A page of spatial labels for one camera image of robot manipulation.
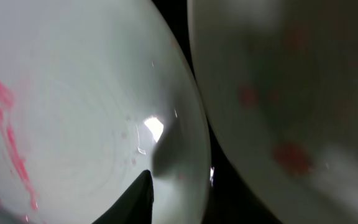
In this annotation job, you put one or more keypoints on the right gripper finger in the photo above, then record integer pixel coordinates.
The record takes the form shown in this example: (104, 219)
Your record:
(134, 206)

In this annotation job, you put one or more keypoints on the light blue plate top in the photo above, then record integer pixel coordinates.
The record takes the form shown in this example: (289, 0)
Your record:
(279, 82)

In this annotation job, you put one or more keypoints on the round black tray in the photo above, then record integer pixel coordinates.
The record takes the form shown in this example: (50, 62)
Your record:
(230, 200)

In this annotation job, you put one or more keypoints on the light blue plate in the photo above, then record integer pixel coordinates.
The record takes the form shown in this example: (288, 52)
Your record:
(92, 93)
(279, 82)

